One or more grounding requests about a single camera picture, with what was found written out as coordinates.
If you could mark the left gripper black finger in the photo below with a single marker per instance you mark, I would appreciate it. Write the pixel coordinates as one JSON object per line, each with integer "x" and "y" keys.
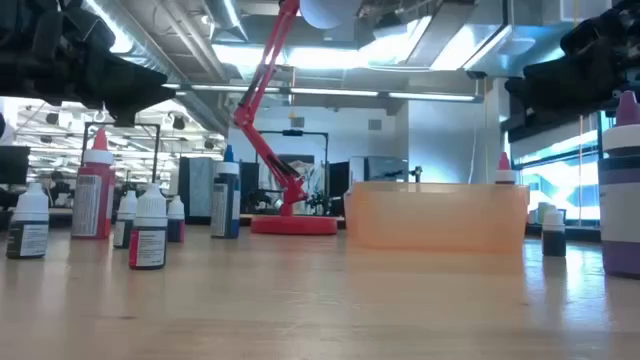
{"x": 135, "y": 85}
{"x": 122, "y": 116}

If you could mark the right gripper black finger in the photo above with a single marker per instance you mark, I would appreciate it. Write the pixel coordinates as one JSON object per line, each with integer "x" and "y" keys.
{"x": 545, "y": 111}
{"x": 545, "y": 82}

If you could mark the red food colouring bottle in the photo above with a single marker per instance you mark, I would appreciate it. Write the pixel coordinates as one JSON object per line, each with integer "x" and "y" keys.
{"x": 93, "y": 200}

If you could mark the small white-capped dropper bottle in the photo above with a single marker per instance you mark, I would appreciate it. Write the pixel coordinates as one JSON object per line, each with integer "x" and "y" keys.
{"x": 175, "y": 225}
{"x": 125, "y": 225}
{"x": 553, "y": 240}

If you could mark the small red-label dropper bottle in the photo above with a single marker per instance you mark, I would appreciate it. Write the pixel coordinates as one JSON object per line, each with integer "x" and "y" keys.
{"x": 148, "y": 240}

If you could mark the blue food colouring bottle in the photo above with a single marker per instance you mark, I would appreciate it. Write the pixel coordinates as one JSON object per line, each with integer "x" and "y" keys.
{"x": 225, "y": 200}

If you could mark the purple food colouring bottle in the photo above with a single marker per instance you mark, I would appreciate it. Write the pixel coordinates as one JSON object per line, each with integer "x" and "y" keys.
{"x": 620, "y": 240}

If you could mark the black spotlight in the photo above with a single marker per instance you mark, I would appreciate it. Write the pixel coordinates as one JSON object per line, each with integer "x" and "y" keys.
{"x": 178, "y": 122}
{"x": 51, "y": 118}

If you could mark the grey partition panel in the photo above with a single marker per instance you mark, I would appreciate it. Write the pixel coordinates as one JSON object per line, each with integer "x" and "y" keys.
{"x": 197, "y": 187}

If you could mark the black monitor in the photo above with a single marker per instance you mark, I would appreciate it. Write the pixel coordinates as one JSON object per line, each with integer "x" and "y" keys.
{"x": 12, "y": 165}

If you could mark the orange translucent plastic bin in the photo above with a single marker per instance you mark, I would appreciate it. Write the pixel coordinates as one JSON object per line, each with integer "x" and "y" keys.
{"x": 435, "y": 215}

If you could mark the long fluorescent light strip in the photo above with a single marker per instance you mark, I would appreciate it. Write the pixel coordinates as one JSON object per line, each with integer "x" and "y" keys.
{"x": 335, "y": 92}

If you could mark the red desk lamp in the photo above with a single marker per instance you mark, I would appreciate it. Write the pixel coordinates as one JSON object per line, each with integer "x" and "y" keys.
{"x": 292, "y": 225}

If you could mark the ribbed silver air duct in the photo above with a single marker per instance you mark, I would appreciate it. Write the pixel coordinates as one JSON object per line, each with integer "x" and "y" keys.
{"x": 150, "y": 40}

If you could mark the black frame with camera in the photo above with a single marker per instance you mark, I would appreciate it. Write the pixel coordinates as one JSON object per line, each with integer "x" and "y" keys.
{"x": 292, "y": 132}

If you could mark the grey wall vent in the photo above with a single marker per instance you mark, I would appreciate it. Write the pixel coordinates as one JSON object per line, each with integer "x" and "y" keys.
{"x": 375, "y": 124}
{"x": 297, "y": 122}

